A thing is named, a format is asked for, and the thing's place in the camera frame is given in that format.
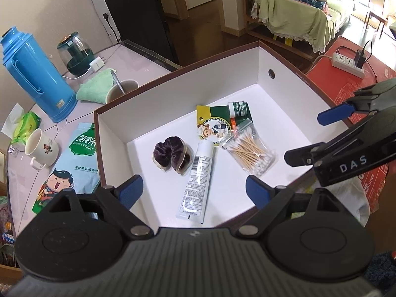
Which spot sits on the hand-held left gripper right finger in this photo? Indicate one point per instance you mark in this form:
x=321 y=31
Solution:
x=258 y=191

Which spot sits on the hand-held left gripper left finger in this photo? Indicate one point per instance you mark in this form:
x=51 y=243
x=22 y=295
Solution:
x=131 y=190

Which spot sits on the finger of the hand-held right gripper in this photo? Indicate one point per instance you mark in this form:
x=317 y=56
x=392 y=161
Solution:
x=335 y=114
x=349 y=161

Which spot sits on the bag of cotton swabs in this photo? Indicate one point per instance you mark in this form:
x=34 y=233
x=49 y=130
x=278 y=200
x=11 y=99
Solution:
x=247 y=151

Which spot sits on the purple hair scrunchie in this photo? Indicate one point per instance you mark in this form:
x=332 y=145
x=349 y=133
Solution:
x=168 y=153

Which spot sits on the white cream tube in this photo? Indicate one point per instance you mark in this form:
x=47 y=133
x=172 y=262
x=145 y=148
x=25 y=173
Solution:
x=196 y=179

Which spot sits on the brown cardboard box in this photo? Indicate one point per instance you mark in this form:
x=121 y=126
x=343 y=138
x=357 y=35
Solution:
x=272 y=99

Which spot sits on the green carded lip balm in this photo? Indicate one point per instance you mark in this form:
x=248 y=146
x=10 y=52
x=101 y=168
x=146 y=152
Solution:
x=210 y=130

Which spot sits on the red printed mat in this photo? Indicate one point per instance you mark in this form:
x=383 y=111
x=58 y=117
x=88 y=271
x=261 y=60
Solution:
x=328 y=80

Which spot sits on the white power strip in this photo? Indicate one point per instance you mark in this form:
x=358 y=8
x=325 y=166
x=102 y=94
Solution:
x=343 y=62

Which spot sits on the black plug adapter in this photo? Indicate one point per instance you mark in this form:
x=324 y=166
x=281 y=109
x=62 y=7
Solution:
x=359 y=58

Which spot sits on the cartoon print snack bag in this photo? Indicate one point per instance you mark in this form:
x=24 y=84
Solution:
x=71 y=167

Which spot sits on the mug with dark rim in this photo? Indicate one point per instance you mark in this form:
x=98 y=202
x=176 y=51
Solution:
x=122 y=91

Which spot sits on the white cartoon mug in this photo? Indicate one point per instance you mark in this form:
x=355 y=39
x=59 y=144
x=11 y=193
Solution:
x=40 y=148

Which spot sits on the sofa with green cover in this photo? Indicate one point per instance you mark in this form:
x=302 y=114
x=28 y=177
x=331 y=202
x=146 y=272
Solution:
x=297 y=21

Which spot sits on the wooden chair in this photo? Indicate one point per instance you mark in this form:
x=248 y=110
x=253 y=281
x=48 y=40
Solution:
x=376 y=15

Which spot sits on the green towel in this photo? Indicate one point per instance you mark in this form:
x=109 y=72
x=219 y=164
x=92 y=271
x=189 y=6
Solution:
x=92 y=89

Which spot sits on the metal spoon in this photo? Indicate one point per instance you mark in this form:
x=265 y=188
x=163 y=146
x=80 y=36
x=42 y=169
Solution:
x=117 y=82

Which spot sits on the dark patterned folded cloth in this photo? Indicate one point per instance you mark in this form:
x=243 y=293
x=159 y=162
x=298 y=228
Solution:
x=306 y=2

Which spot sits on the person's dark blue fuzzy clothing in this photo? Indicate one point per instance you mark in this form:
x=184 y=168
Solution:
x=382 y=272

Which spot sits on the green tissue pack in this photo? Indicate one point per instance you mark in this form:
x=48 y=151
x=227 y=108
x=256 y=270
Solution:
x=26 y=126

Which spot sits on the white charger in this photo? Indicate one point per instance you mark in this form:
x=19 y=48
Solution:
x=97 y=64

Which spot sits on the blue thermos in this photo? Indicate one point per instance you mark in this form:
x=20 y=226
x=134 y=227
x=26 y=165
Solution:
x=37 y=77

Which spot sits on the green humidifier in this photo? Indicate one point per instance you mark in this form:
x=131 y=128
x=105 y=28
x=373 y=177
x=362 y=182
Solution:
x=75 y=52

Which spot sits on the black refrigerator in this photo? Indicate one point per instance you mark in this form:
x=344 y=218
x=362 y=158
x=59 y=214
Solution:
x=136 y=15

